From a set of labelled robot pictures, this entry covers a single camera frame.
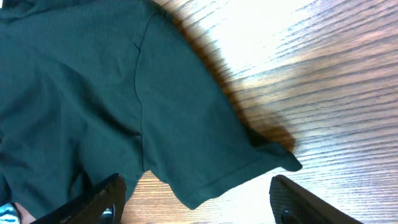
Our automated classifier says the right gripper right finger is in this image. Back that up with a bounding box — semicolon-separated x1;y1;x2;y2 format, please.
269;175;361;224

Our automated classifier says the black t-shirt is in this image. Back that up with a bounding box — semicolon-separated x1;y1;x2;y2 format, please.
1;0;301;218

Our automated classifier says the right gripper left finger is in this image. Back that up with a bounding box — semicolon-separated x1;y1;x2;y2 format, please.
32;173;126;224

